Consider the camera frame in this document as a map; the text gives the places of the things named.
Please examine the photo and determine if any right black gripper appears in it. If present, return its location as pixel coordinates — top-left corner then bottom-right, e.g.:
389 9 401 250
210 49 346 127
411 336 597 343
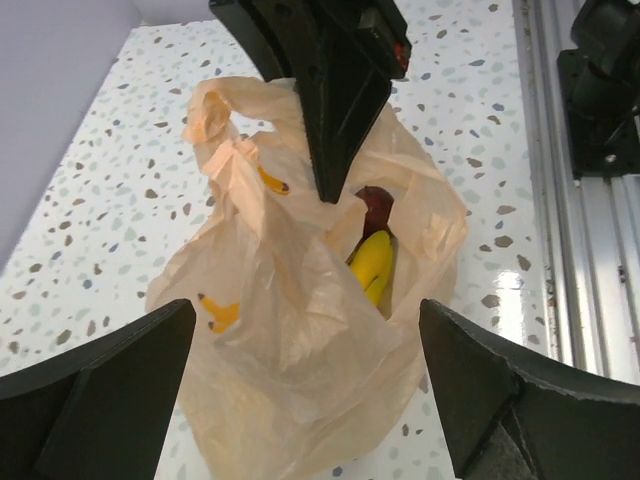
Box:
208 0 412 204

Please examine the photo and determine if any orange plastic bag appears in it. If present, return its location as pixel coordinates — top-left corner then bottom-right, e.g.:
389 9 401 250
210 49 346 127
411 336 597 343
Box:
146 77 467 479

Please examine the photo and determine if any aluminium rail frame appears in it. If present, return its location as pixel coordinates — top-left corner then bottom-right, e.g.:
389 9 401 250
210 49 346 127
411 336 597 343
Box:
513 1 639 384

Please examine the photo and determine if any fake banana bunch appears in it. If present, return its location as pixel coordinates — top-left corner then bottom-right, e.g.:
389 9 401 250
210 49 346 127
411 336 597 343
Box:
348 230 394 306

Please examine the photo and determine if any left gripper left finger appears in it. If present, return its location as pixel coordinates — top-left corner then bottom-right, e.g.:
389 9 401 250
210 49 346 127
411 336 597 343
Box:
1 299 196 479

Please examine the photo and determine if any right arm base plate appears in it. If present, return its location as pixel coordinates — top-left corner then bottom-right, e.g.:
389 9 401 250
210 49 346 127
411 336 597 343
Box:
557 0 639 178

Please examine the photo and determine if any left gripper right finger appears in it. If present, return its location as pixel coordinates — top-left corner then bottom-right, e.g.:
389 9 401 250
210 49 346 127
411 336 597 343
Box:
419 300 639 479

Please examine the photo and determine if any fake dark passion fruit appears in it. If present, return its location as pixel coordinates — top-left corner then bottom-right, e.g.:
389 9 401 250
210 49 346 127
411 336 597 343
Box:
356 186 394 246

